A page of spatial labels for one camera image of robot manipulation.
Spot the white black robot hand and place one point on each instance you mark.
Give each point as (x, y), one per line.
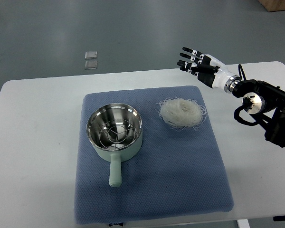
(208, 69)

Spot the white vermicelli nest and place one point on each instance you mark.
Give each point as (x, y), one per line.
(180, 114)

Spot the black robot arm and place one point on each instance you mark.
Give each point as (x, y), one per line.
(262, 104)

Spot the mint green steel pot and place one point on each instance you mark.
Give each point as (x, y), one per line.
(113, 114)

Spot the brown cardboard box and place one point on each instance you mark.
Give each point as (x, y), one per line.
(273, 5)

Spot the blue textured mat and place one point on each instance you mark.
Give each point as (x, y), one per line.
(175, 173)

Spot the upper floor metal plate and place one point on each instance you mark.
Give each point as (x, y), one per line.
(91, 55)

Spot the white table leg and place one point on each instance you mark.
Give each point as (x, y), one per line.
(243, 223)

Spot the black table control panel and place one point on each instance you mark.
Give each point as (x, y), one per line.
(279, 218)

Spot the wire steamer rack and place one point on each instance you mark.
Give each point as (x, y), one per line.
(117, 136)

